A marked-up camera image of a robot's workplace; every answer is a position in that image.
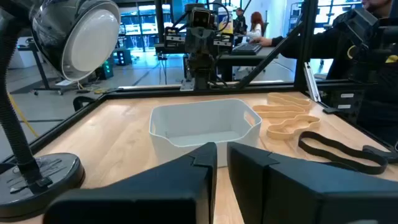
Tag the black rolling stand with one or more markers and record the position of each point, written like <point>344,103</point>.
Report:
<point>40,65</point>

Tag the black rubber band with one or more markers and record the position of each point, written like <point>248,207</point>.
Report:
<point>342,152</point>

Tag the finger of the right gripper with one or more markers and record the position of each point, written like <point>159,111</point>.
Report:
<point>206,40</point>
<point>192,40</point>

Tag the silver metal bracket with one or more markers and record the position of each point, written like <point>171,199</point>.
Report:
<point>311,82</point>

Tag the black keyboard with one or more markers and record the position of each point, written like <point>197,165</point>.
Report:
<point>246,48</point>

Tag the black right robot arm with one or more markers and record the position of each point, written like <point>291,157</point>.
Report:
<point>200,70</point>

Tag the black box with white labels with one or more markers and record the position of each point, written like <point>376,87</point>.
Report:
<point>342,101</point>

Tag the black computer with green lights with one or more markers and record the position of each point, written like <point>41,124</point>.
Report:
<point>105,70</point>

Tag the black aluminium table frame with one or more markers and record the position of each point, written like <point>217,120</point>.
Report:
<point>140,92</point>

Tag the tan rubber band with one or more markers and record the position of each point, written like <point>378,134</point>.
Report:
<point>280,133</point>
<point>280,109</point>

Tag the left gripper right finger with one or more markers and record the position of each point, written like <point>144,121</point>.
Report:
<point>295,193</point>

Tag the person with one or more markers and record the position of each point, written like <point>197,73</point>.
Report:
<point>240,25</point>
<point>255,28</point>
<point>326,46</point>

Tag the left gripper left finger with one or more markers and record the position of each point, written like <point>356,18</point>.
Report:
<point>161,186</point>

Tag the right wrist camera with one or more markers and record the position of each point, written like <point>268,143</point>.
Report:
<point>201,18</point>

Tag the black desk lamp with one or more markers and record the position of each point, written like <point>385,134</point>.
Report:
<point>90,40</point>

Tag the black desk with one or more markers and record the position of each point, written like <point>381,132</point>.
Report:
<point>248,59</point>

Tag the yellow blue banner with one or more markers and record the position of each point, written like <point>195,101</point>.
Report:
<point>226,21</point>

